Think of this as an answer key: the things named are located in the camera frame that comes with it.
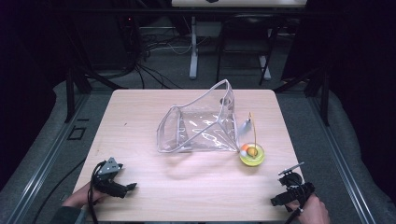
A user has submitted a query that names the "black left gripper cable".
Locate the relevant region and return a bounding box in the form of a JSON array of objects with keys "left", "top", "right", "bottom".
[{"left": 87, "top": 160, "right": 107, "bottom": 224}]

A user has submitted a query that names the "black chair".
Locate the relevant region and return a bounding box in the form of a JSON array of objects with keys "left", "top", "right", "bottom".
[{"left": 215, "top": 12, "right": 283, "bottom": 87}]

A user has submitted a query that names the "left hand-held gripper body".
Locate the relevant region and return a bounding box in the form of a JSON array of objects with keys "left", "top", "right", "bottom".
[{"left": 92, "top": 157, "right": 129, "bottom": 199}]

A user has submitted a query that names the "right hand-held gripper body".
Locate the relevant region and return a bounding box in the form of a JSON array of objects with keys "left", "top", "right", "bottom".
[{"left": 277, "top": 161, "right": 316, "bottom": 207}]

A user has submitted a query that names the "person's left hand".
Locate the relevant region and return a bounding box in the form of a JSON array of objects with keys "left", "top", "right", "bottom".
[{"left": 62, "top": 181, "right": 108, "bottom": 209}]

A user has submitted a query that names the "black metal stand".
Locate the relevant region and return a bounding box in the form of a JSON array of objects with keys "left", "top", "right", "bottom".
[
  {"left": 273, "top": 64, "right": 332, "bottom": 127},
  {"left": 63, "top": 65, "right": 129, "bottom": 124}
]

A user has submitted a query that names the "yellow feather wand toy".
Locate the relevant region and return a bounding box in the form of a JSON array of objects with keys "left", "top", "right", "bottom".
[{"left": 237, "top": 111, "right": 266, "bottom": 168}]

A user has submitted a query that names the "grey floor rail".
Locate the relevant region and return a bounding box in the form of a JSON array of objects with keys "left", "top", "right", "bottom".
[
  {"left": 306, "top": 92, "right": 378, "bottom": 224},
  {"left": 5, "top": 92, "right": 92, "bottom": 224}
]

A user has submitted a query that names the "white desk leg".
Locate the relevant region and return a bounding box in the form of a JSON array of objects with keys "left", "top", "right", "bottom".
[
  {"left": 189, "top": 16, "right": 200, "bottom": 80},
  {"left": 259, "top": 55, "right": 272, "bottom": 81}
]

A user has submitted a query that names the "black computer tower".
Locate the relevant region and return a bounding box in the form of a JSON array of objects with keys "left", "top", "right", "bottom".
[{"left": 117, "top": 14, "right": 142, "bottom": 73}]

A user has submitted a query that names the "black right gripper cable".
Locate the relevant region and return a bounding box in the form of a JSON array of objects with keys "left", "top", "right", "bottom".
[{"left": 283, "top": 206, "right": 304, "bottom": 224}]

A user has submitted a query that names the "tangle of floor cables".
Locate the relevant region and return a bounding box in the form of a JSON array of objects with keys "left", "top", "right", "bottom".
[{"left": 132, "top": 29, "right": 195, "bottom": 91}]

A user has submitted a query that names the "black cable on floor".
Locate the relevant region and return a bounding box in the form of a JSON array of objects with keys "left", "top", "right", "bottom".
[{"left": 31, "top": 158, "right": 87, "bottom": 224}]

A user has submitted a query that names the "clear plastic bag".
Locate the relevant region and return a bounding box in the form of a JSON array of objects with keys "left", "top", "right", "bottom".
[{"left": 156, "top": 78, "right": 241, "bottom": 154}]

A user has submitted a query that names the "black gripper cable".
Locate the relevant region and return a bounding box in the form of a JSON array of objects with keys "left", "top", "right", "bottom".
[
  {"left": 283, "top": 206, "right": 304, "bottom": 224},
  {"left": 87, "top": 160, "right": 107, "bottom": 224}
]

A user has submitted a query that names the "person's right hand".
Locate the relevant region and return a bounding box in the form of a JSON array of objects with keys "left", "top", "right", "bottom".
[{"left": 285, "top": 193, "right": 332, "bottom": 224}]

